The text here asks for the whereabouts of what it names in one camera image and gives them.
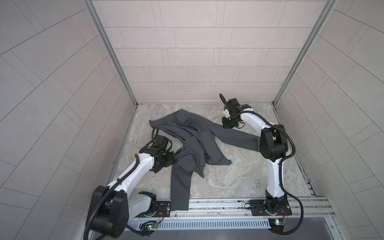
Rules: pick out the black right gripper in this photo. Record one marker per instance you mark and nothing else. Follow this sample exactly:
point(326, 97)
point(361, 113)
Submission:
point(225, 124)

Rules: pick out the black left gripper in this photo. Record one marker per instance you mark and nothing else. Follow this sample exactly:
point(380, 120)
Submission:
point(170, 159)

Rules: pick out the dark grey zip jacket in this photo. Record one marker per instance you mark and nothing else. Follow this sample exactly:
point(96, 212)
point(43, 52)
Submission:
point(198, 136)

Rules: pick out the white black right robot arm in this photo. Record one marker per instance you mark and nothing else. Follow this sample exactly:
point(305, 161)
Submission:
point(273, 146)

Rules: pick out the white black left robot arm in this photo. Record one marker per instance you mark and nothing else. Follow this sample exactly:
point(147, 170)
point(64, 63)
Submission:
point(111, 211)

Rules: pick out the left green circuit board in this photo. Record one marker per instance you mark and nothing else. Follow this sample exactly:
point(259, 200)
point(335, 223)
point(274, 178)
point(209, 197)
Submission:
point(149, 227)

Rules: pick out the green circuit board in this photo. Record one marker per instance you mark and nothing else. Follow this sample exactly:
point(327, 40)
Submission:
point(277, 225)
point(149, 227)

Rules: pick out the white vent grille strip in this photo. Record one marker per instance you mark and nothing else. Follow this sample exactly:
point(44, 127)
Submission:
point(214, 224)

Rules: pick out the right green circuit board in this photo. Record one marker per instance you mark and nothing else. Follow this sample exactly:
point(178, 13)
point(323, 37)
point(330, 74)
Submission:
point(277, 225)

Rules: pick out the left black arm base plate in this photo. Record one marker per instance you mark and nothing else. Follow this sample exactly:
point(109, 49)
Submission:
point(162, 209)

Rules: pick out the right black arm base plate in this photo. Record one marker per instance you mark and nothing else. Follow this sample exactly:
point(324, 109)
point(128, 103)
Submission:
point(269, 207)

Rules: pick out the aluminium left corner post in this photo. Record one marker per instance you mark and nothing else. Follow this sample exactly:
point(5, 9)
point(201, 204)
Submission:
point(89, 5)

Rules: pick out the aluminium corner post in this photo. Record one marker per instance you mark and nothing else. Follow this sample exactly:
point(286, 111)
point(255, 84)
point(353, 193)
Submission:
point(89, 5)
point(324, 15)

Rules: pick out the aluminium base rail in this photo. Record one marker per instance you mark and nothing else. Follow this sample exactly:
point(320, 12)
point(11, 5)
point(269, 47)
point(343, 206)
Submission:
point(307, 207)

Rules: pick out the aluminium right corner post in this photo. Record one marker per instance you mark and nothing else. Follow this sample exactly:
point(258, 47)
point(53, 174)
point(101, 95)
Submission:
point(324, 15)

